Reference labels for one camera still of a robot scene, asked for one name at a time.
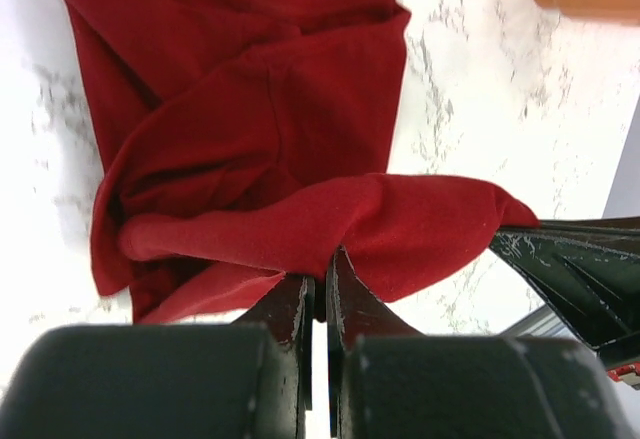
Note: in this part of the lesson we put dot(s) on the right aluminium frame post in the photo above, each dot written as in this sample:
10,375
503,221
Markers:
542,322

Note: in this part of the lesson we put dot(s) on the dark red t shirt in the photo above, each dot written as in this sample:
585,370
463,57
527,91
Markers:
243,140

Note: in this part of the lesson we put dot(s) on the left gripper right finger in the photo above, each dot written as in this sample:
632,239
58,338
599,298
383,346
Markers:
389,380

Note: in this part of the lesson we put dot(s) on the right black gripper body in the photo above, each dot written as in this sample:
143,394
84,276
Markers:
622,364

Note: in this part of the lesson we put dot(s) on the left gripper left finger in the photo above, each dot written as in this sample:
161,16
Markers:
250,378

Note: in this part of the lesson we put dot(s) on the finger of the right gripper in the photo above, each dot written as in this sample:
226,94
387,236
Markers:
587,272

